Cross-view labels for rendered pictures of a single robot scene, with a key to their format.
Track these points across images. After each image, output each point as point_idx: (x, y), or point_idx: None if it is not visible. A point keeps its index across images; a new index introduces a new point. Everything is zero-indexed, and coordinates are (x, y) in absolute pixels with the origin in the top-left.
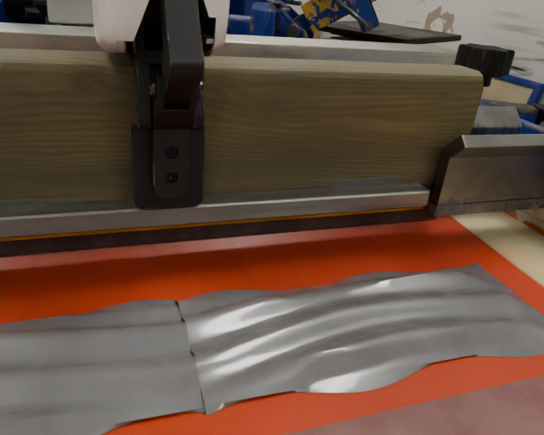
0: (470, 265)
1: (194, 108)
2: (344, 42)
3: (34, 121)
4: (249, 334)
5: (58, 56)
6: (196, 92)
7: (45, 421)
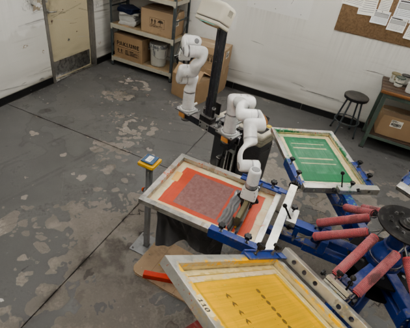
0: (227, 225)
1: (239, 198)
2: (273, 239)
3: None
4: (230, 207)
5: None
6: (238, 196)
7: (231, 199)
